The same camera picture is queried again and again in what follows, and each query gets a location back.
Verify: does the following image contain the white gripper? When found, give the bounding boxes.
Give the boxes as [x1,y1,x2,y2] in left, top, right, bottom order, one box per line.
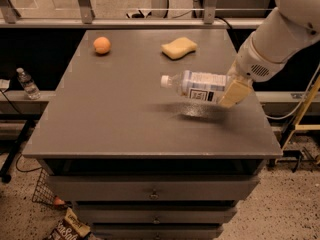
[218,33,289,108]

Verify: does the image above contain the blue label plastic bottle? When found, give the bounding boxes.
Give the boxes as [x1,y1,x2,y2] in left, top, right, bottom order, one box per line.
[160,70,229,104]

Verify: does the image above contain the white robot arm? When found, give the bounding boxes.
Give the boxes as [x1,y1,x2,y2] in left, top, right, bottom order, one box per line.
[217,0,320,108]

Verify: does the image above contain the yellow sponge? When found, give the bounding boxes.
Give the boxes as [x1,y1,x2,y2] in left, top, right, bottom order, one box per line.
[161,37,198,60]

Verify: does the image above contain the small clear water bottle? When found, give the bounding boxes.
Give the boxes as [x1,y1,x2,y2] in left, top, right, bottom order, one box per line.
[16,68,40,100]

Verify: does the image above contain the grey drawer cabinet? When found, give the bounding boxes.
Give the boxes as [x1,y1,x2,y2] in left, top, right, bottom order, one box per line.
[24,29,281,240]

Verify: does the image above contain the orange ball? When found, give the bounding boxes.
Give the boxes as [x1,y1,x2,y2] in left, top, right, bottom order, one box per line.
[93,37,111,55]

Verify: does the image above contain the snack chip bag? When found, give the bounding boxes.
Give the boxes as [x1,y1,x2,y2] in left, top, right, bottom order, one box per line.
[43,208,91,240]

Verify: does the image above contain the yellow stand frame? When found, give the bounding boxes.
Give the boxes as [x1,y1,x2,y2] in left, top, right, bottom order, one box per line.
[279,75,320,167]

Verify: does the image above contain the wire mesh basket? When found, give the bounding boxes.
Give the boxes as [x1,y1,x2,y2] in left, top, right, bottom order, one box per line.
[32,169,55,206]

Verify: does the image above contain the black floor cable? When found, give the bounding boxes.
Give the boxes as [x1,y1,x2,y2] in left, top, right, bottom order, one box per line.
[14,153,44,174]

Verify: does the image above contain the metal railing frame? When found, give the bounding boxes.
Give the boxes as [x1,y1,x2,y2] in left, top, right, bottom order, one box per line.
[0,0,274,29]

